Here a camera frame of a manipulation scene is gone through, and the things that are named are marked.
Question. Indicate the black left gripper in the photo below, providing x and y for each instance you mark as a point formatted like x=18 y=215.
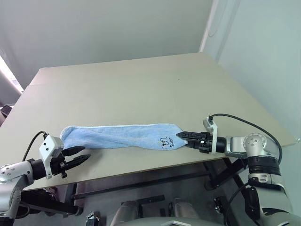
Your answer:
x=57 y=164

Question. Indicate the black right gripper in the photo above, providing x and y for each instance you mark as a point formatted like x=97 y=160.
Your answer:
x=205 y=142

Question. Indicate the light blue terry towel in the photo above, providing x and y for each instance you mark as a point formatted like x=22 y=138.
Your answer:
x=122 y=136

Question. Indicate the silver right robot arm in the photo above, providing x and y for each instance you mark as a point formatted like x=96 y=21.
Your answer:
x=261 y=162

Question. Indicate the grey rounded shape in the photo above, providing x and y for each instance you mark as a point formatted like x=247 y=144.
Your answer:
x=125 y=212
x=185 y=208

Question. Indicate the dark brown box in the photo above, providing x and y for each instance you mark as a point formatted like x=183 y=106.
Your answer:
x=4 y=114

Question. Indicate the silver robot torso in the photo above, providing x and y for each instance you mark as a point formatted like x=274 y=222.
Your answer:
x=174 y=222

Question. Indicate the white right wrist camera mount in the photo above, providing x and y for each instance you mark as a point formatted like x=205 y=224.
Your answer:
x=212 y=131

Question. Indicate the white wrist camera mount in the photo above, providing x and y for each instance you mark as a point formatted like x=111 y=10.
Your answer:
x=212 y=131
x=49 y=146

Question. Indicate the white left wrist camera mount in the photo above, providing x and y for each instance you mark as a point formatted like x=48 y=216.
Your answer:
x=49 y=146

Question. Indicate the black metal table frame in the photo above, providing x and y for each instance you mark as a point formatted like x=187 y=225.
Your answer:
x=141 y=183

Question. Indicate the white wall trim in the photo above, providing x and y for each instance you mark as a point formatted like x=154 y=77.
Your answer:
x=211 y=23

